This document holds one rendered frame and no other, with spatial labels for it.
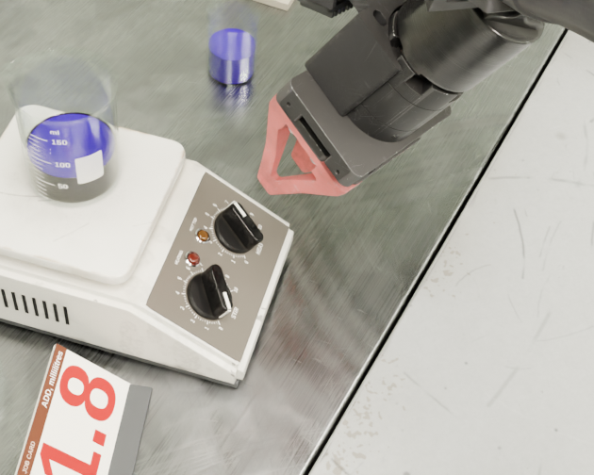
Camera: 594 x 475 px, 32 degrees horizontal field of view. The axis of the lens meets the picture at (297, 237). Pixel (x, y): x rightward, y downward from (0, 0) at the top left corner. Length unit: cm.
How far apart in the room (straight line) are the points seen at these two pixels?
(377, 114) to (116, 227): 19
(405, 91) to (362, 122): 4
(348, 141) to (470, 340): 22
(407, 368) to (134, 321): 19
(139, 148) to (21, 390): 17
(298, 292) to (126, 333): 14
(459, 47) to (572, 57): 44
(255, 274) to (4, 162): 18
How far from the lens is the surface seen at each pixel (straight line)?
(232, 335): 68
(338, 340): 72
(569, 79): 94
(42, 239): 66
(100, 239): 66
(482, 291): 77
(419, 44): 53
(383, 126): 57
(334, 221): 78
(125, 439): 68
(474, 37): 52
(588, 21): 40
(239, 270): 70
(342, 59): 56
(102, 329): 68
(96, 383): 68
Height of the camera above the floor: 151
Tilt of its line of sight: 52 degrees down
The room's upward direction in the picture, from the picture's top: 7 degrees clockwise
